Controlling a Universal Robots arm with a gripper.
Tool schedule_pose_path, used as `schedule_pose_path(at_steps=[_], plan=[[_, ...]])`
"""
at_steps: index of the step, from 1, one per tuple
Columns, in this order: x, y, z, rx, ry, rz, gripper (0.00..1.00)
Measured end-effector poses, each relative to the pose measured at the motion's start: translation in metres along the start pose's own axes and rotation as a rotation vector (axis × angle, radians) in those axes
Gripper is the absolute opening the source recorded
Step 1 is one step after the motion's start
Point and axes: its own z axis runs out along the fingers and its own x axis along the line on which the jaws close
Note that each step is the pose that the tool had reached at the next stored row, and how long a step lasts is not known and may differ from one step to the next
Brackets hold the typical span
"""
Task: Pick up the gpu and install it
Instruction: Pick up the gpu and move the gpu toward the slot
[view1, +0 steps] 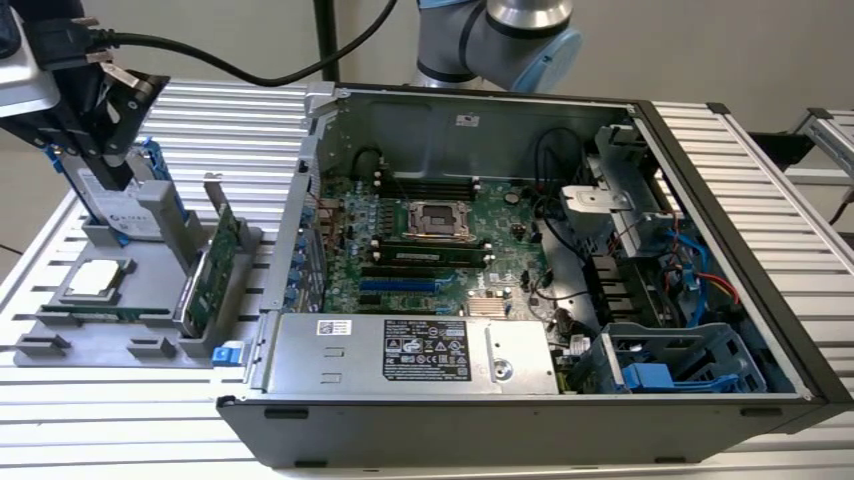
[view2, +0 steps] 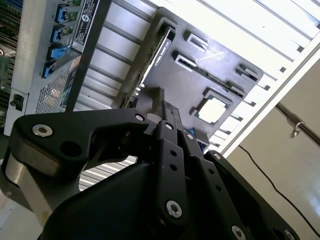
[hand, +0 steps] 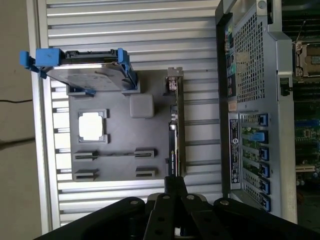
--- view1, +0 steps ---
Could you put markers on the aluminium side frame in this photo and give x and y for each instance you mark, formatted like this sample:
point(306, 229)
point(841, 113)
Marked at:
point(828, 130)

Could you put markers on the black vertical pole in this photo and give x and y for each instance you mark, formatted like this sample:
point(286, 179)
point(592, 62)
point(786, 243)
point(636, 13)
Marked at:
point(327, 30)

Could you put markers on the installed green RAM stick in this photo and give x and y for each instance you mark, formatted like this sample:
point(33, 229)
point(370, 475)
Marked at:
point(414, 256)

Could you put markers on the short black expansion slot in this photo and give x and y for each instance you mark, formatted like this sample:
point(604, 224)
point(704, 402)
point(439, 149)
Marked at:
point(371, 299)

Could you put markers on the silver power supply unit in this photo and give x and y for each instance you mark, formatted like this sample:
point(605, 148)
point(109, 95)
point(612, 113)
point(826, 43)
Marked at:
point(334, 365)

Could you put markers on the black RAM slot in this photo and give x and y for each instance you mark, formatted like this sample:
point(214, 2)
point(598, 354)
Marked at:
point(434, 247)
point(427, 185)
point(427, 196)
point(434, 240)
point(427, 180)
point(427, 191)

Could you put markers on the hard disk in blue carrier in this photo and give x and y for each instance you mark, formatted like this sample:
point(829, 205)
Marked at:
point(121, 215)

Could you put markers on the grey plastic disk bay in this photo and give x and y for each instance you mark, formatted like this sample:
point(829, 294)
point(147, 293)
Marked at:
point(641, 330)

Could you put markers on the loose green RAM stick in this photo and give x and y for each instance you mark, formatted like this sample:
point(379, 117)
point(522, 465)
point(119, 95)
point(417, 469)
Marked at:
point(94, 310)

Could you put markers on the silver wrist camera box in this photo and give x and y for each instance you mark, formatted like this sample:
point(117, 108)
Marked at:
point(20, 85)

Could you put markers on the CPU socket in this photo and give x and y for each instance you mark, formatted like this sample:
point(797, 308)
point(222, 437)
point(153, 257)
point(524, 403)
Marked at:
point(434, 216)

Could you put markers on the open grey PC case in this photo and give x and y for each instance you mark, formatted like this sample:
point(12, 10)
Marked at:
point(468, 435)

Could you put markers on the silver coin battery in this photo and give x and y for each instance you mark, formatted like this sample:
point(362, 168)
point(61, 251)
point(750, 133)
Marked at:
point(513, 197)

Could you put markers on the grey parts rack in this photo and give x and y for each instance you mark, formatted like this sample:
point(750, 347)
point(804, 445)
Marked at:
point(154, 285)

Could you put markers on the silver CPU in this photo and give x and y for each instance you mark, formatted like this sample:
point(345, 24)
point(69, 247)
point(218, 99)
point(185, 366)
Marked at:
point(97, 277)

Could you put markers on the silver chipset heatsink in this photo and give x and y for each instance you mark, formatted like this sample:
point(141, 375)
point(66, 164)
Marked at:
point(490, 308)

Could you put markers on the blue expansion slot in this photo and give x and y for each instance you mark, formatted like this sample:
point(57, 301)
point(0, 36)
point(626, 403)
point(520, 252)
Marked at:
point(401, 287)

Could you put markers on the silver metal drive cage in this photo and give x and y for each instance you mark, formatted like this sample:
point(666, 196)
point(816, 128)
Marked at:
point(594, 200)

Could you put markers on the blue disk bay latch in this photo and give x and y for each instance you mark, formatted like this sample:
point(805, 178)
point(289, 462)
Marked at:
point(648, 375)

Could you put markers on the long black expansion slot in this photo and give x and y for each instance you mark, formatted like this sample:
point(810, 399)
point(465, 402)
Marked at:
point(401, 273)

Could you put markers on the green motherboard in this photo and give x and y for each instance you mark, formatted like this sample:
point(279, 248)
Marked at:
point(508, 235)

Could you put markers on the blue case latch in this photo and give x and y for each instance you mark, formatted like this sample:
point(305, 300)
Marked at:
point(223, 356)

